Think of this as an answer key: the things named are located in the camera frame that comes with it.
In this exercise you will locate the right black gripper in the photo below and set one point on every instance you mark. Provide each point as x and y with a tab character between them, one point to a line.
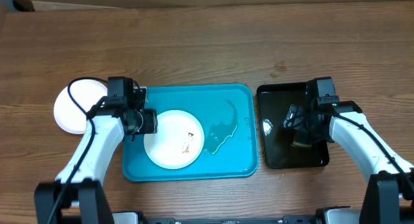
299	124

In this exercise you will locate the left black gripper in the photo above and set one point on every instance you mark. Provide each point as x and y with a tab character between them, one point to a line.
151	122

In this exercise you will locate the green yellow sponge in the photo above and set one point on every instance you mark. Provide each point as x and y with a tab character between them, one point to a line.
301	142

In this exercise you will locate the white plate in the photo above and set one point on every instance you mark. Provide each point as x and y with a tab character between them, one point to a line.
67	114
178	141

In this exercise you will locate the white plate top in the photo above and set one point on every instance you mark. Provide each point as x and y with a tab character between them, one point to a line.
67	114

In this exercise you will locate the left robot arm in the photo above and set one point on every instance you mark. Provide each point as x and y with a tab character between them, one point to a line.
76	195

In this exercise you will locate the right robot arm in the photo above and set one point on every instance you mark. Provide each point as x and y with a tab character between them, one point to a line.
389	177

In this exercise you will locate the black water tray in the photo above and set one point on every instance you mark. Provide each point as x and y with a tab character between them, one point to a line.
274	101

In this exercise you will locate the teal plastic serving tray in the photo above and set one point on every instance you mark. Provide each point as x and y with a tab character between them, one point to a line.
227	117

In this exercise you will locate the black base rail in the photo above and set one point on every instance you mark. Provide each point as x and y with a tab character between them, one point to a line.
226	220

